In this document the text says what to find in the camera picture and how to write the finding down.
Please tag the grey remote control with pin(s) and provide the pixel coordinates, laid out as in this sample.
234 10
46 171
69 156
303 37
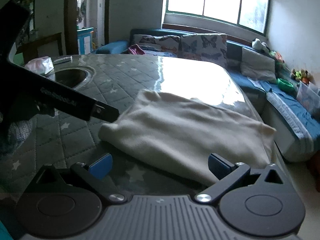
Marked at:
62 60

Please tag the white plush toy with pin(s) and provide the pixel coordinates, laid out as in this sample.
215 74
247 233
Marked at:
260 44

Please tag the person's left hand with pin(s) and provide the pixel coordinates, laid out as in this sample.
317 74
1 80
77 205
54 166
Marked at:
20 132

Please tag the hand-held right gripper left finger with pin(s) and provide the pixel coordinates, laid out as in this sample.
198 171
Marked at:
101 167

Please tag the cream white sweater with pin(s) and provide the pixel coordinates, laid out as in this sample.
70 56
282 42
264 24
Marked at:
175 130

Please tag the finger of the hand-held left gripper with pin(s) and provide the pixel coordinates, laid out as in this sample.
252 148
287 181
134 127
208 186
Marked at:
107 112

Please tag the grey pillow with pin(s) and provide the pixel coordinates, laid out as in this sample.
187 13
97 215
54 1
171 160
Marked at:
257 65

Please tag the blue sofa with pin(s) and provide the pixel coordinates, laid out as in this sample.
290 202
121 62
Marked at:
275 97

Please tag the small colourful toys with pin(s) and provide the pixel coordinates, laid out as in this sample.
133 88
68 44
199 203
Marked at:
301 75

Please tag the pink cloth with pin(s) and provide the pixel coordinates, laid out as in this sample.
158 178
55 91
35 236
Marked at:
136 49

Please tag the green bowl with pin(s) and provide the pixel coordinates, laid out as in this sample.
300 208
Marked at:
285 85

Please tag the dark wooden sideboard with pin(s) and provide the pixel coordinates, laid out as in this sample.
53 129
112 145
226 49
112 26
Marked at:
42 43

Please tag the round black induction cooktop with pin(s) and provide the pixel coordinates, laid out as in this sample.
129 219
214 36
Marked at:
71 76

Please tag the orange and green toy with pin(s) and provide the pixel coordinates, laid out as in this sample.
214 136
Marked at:
277 56

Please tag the green framed window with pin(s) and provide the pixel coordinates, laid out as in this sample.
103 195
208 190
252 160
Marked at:
212 0

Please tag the clear plastic container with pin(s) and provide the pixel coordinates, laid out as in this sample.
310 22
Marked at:
308 97

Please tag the blue and white cabinet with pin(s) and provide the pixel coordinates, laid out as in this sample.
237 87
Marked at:
85 41

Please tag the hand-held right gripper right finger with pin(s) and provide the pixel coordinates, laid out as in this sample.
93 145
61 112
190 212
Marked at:
218 166

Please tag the white tissue packet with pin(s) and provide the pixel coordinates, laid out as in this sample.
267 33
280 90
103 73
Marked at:
40 65

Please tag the butterfly print pillow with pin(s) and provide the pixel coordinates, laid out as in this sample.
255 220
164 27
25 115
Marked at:
202 48
155 43

